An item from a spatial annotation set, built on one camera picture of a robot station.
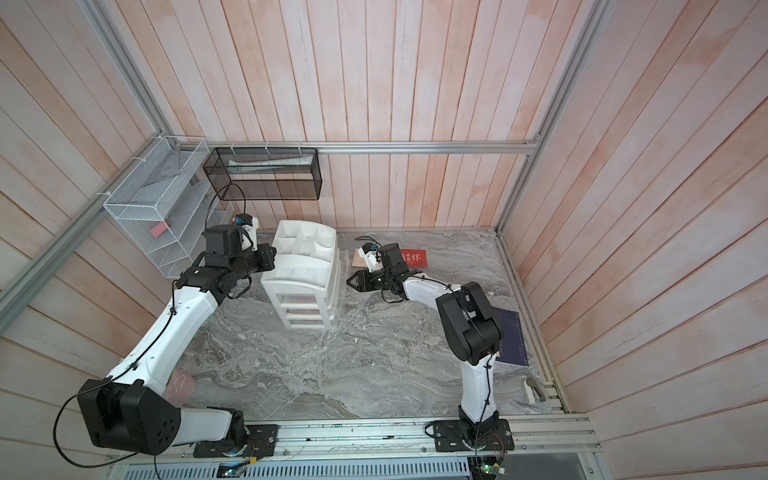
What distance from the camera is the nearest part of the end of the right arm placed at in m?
0.76

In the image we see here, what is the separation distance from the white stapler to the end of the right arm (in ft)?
1.46

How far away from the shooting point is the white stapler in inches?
31.4
